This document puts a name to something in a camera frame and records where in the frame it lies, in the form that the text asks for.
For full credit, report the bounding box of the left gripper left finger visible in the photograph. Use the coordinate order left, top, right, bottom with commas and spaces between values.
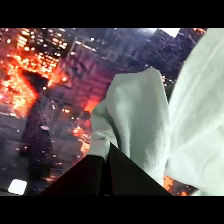
40, 154, 108, 197

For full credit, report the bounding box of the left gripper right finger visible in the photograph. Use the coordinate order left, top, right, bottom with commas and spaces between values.
106, 142, 172, 197

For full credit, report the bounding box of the pale green shirt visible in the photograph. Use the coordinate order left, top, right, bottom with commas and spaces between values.
87, 28, 224, 197

